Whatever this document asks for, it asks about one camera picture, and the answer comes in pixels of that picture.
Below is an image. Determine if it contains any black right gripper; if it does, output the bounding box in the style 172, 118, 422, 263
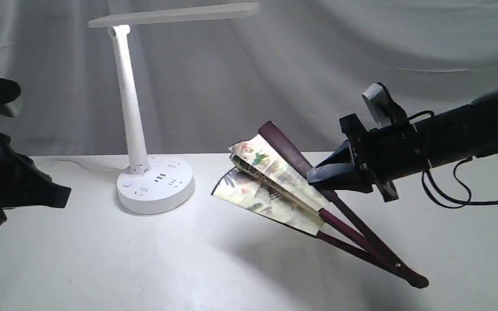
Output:
306, 114, 427, 202

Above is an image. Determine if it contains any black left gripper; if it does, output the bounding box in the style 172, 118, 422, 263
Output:
0, 133, 71, 226

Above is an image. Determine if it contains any painted paper folding fan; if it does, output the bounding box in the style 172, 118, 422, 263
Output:
211, 121, 429, 288

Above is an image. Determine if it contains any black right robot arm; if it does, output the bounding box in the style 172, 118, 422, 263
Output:
306, 83, 498, 202

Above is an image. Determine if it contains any white desk lamp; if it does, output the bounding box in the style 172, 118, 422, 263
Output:
89, 2, 259, 215

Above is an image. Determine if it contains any grey fabric backdrop curtain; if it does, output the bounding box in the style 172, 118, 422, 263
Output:
0, 0, 498, 156

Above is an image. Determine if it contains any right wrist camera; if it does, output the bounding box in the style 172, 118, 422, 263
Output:
362, 83, 409, 127

